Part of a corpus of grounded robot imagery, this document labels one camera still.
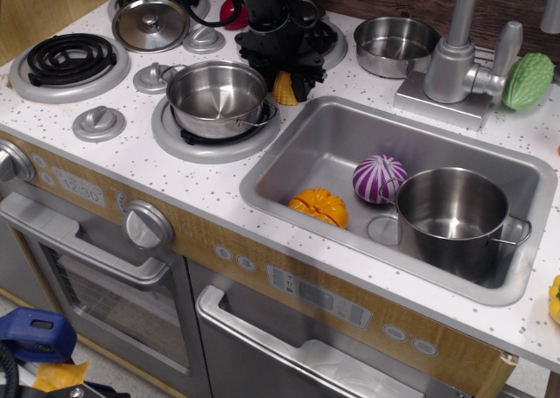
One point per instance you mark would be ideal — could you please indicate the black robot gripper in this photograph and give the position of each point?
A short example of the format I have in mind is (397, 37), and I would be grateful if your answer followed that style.
(269, 14)

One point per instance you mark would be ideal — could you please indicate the yellow toy corn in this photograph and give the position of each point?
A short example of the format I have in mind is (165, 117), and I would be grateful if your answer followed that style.
(282, 91)

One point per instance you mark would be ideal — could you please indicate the steel pan on stove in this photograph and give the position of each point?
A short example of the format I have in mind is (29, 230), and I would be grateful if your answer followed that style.
(219, 99)

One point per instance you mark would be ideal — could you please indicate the silver stove knob back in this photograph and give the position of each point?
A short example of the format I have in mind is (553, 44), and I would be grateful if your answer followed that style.
(203, 40)

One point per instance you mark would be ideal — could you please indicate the silver stove knob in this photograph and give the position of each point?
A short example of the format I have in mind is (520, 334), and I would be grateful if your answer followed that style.
(154, 79)
(99, 124)
(203, 40)

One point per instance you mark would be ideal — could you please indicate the shallow steel pan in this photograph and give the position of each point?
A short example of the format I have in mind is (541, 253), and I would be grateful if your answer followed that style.
(395, 47)

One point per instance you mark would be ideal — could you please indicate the silver stove knob middle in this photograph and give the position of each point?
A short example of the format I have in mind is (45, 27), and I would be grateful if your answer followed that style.
(154, 79)

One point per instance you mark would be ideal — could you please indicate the silver stove knob front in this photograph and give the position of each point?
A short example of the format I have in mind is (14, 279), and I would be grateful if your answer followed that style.
(99, 124)

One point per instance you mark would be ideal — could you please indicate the back right black burner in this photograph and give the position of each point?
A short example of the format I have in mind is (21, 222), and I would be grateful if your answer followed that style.
(297, 44)

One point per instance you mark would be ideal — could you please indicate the front right black burner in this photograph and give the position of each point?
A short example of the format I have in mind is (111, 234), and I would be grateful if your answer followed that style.
(167, 134)

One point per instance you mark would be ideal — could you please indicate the red toy vegetable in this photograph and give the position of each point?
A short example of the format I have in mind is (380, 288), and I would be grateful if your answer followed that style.
(227, 11)

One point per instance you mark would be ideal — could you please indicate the orange toy pumpkin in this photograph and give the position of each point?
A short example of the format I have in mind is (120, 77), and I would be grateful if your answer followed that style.
(321, 205)

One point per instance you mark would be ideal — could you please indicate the purple striped toy ball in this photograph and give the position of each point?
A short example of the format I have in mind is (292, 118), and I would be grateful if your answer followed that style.
(378, 178)

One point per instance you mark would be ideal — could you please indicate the steel pot lid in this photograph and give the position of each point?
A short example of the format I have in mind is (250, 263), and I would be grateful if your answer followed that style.
(150, 25)

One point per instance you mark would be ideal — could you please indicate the silver toy faucet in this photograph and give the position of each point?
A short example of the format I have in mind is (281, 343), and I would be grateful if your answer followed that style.
(455, 88)

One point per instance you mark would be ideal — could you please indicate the silver oven knob right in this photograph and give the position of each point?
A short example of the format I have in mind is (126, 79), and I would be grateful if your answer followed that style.
(145, 226)

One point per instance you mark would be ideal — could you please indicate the silver oven knob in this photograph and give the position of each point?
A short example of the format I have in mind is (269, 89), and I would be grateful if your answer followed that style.
(145, 226)
(14, 163)

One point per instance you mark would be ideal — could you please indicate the front left black burner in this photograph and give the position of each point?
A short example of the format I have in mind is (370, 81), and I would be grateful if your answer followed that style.
(69, 68)

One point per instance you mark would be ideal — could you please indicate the tall steel pot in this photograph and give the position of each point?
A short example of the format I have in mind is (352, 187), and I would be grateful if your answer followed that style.
(454, 219)

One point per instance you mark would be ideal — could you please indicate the green toy bitter gourd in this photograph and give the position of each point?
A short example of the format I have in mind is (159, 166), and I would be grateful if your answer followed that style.
(527, 81)

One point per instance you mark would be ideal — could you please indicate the silver oven knob left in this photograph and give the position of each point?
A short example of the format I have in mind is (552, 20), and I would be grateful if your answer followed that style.
(14, 163)

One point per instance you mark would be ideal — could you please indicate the oven door with window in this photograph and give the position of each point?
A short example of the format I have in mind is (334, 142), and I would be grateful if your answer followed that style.
(136, 305)

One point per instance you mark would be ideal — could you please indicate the yellow toy pepper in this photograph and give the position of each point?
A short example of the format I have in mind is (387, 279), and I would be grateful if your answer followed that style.
(554, 300)

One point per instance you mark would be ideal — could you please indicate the blue clamp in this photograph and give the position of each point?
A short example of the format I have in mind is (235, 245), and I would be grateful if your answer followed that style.
(34, 335)

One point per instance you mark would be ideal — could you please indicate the yellow tape piece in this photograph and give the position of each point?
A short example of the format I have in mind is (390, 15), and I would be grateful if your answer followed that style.
(55, 376)

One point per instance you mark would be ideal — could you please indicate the dishwasher door with handle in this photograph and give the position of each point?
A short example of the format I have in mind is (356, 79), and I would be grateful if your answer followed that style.
(256, 347)

